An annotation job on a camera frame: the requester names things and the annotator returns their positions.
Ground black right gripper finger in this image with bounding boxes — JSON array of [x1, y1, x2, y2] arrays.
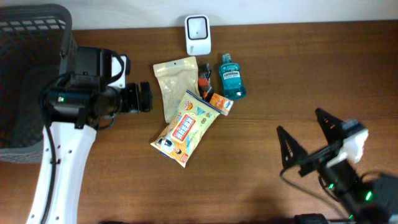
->
[[277, 126, 308, 168], [315, 108, 344, 145]]

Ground beige kraft paper pouch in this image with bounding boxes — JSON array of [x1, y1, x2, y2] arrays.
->
[[153, 56, 200, 123]]

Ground yellow wet wipes pack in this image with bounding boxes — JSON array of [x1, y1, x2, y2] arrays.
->
[[151, 90, 221, 167]]

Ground black and red snack packet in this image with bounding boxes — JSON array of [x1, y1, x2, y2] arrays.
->
[[198, 63, 214, 101]]

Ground orange tissue pack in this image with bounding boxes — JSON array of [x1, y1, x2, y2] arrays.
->
[[210, 93, 234, 116]]

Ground blue mouthwash bottle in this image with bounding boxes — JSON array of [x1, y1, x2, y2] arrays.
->
[[219, 54, 246, 100]]

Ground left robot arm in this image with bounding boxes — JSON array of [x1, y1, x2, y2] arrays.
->
[[27, 47, 153, 223]]

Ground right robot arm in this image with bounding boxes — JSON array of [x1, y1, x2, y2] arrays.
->
[[277, 108, 397, 223]]

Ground white barcode scanner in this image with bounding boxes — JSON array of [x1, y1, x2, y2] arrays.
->
[[184, 14, 211, 56]]

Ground dark grey plastic basket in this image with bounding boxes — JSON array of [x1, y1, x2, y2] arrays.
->
[[1, 4, 77, 164]]

